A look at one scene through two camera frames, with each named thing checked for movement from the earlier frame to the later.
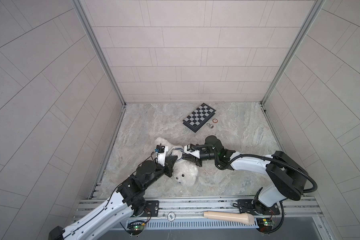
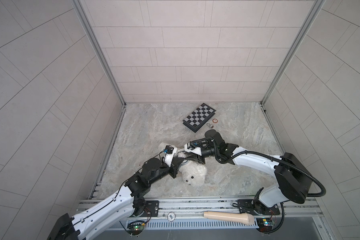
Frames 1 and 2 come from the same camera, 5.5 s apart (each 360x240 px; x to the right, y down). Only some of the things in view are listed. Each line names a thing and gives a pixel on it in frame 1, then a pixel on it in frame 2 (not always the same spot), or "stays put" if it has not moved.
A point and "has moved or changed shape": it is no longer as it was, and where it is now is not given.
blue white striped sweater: (180, 148) to (184, 162)
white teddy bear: (185, 172) has moved or changed shape
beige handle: (243, 217) stays put
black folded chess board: (199, 117) stays put
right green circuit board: (265, 225) stays put
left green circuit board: (135, 228) stays put
